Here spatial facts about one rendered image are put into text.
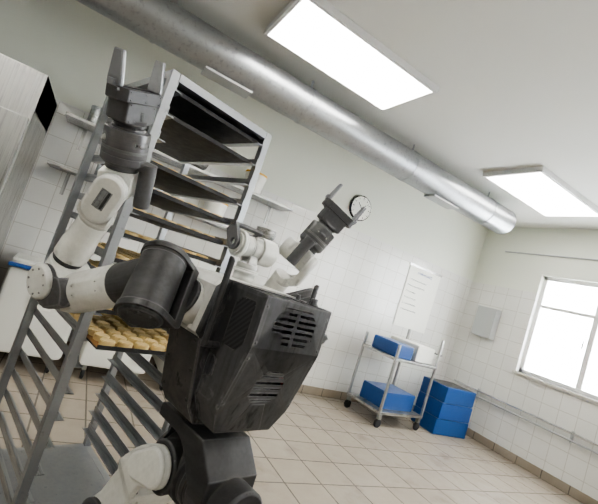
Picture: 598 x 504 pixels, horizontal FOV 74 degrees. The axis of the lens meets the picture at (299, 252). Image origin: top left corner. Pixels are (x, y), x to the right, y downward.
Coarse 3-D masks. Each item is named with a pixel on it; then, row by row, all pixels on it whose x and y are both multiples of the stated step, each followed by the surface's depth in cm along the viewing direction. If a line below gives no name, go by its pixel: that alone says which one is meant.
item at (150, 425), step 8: (104, 376) 201; (112, 376) 197; (112, 384) 194; (120, 384) 190; (120, 392) 188; (128, 400) 181; (136, 408) 175; (136, 416) 169; (144, 416) 169; (144, 424) 164; (152, 424) 164; (152, 432) 160; (160, 432) 159
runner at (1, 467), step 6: (0, 450) 161; (0, 456) 158; (0, 462) 150; (0, 468) 149; (6, 468) 152; (0, 474) 147; (6, 474) 149; (0, 480) 145; (6, 480) 142; (6, 486) 140; (6, 492) 139; (12, 492) 141; (6, 498) 137; (12, 498) 138
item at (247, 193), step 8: (264, 144) 167; (256, 152) 168; (264, 152) 168; (256, 168) 166; (248, 176) 167; (256, 176) 167; (248, 192) 165; (248, 200) 166; (240, 208) 165; (240, 216) 165; (224, 248) 165; (224, 256) 163; (224, 264) 163; (224, 272) 164; (168, 424) 158
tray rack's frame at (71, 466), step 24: (168, 72) 137; (192, 96) 154; (240, 120) 157; (96, 144) 178; (72, 192) 174; (168, 216) 207; (24, 336) 171; (0, 384) 168; (24, 456) 175; (48, 456) 181; (72, 456) 186; (96, 456) 192; (48, 480) 165; (72, 480) 170; (96, 480) 175
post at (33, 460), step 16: (176, 80) 136; (160, 112) 134; (160, 128) 135; (128, 208) 133; (112, 240) 131; (112, 256) 132; (80, 320) 129; (80, 336) 129; (64, 368) 127; (64, 384) 128; (48, 416) 127; (48, 432) 127; (32, 448) 126; (32, 464) 126; (32, 480) 127; (16, 496) 125
